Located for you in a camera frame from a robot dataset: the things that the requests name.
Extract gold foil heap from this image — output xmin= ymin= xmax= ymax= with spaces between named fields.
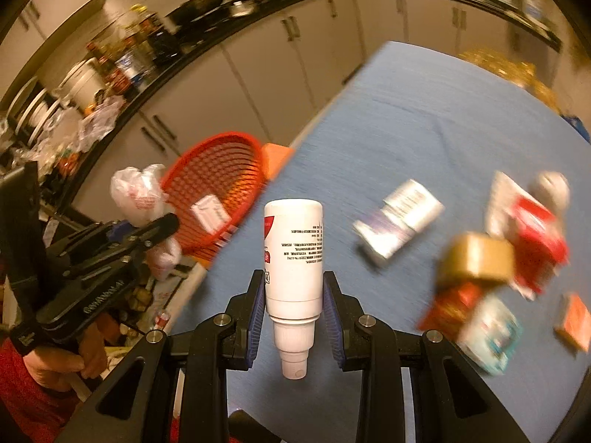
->
xmin=459 ymin=47 xmax=561 ymax=114

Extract white base cabinets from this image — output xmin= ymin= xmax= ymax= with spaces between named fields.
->
xmin=69 ymin=0 xmax=559 ymax=222

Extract brown cardboard box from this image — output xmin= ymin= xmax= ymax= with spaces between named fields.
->
xmin=436 ymin=233 xmax=515 ymax=293

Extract person's left hand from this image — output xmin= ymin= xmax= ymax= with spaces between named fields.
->
xmin=25 ymin=320 xmax=110 ymax=395

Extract white plastic bag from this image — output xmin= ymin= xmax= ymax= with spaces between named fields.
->
xmin=110 ymin=164 xmax=184 ymax=282

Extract red white packet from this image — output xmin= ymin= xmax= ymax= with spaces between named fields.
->
xmin=485 ymin=171 xmax=571 ymax=301

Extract crumpled clear plastic bags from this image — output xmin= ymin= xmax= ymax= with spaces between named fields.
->
xmin=44 ymin=96 xmax=126 ymax=153

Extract red snack packet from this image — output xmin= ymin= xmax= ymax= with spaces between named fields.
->
xmin=418 ymin=282 xmax=485 ymax=343

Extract small white box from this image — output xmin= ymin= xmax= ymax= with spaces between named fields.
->
xmin=190 ymin=195 xmax=233 ymax=234

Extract cluster of sauce bottles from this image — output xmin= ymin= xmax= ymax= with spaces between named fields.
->
xmin=85 ymin=4 xmax=182 ymax=99

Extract white plastic bottle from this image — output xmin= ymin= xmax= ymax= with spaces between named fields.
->
xmin=263 ymin=198 xmax=325 ymax=380

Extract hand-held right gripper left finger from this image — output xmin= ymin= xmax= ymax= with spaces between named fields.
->
xmin=62 ymin=270 xmax=269 ymax=443

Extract black kitchen countertop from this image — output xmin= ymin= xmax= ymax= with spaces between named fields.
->
xmin=0 ymin=0 xmax=564 ymax=222

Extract blue tablecloth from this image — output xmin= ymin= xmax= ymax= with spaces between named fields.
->
xmin=175 ymin=41 xmax=591 ymax=443

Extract white stacked dishes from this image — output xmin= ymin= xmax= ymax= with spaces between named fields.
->
xmin=4 ymin=76 xmax=61 ymax=145

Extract black frying pan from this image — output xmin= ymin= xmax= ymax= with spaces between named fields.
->
xmin=164 ymin=0 xmax=232 ymax=33

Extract white wall cabinet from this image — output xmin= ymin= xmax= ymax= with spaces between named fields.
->
xmin=0 ymin=0 xmax=114 ymax=88

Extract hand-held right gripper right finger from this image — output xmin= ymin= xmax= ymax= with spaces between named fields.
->
xmin=323 ymin=270 xmax=532 ymax=443

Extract white rice cooker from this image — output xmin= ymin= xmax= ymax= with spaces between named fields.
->
xmin=59 ymin=58 xmax=109 ymax=109

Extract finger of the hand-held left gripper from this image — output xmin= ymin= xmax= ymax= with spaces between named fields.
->
xmin=110 ymin=213 xmax=181 ymax=260

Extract person's left forearm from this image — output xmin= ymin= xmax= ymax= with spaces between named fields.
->
xmin=0 ymin=337 xmax=88 ymax=443

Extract red mesh basket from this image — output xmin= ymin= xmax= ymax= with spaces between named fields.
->
xmin=161 ymin=132 xmax=269 ymax=263

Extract teal white packet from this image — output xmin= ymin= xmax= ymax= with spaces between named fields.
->
xmin=459 ymin=296 xmax=522 ymax=377

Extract orange packet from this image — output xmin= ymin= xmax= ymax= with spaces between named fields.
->
xmin=553 ymin=293 xmax=591 ymax=352

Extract purple white box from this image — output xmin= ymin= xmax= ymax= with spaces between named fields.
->
xmin=353 ymin=179 xmax=446 ymax=267

